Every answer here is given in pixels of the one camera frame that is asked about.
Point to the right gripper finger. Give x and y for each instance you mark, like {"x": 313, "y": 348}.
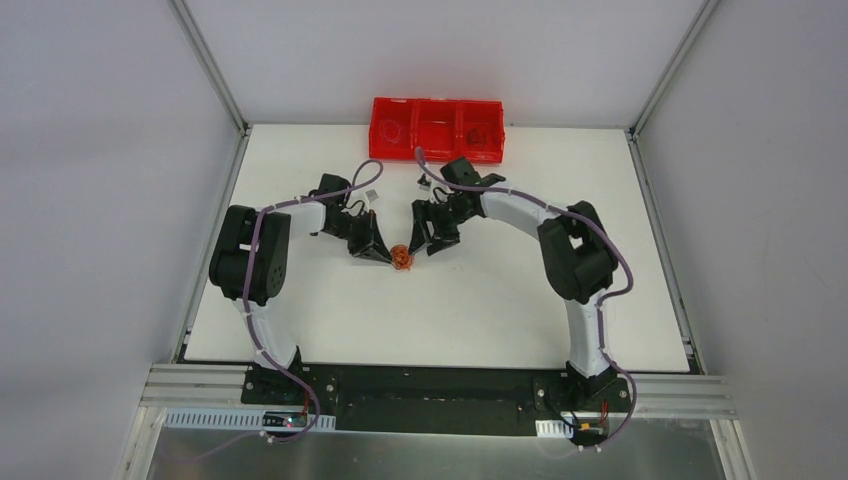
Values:
{"x": 440, "y": 244}
{"x": 420, "y": 235}

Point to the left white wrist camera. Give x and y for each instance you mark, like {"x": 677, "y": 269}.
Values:
{"x": 371, "y": 196}

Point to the right slotted cable duct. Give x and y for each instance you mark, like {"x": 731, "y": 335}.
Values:
{"x": 553, "y": 429}

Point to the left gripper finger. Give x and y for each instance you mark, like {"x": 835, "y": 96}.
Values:
{"x": 373, "y": 236}
{"x": 373, "y": 253}

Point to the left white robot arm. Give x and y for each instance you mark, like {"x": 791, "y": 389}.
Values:
{"x": 250, "y": 260}

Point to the left slotted cable duct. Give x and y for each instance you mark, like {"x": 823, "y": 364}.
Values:
{"x": 279, "y": 420}

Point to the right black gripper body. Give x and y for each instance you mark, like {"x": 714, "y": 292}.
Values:
{"x": 435, "y": 220}

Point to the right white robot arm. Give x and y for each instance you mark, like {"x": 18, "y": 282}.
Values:
{"x": 578, "y": 261}

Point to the slotted cable duct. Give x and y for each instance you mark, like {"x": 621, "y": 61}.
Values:
{"x": 553, "y": 429}
{"x": 279, "y": 420}

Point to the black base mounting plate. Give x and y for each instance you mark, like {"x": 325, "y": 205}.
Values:
{"x": 441, "y": 400}

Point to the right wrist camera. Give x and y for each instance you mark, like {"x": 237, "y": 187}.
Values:
{"x": 426, "y": 184}

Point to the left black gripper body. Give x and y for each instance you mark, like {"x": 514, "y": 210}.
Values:
{"x": 361, "y": 234}

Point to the red three-compartment bin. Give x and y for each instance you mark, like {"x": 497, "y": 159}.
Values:
{"x": 445, "y": 129}

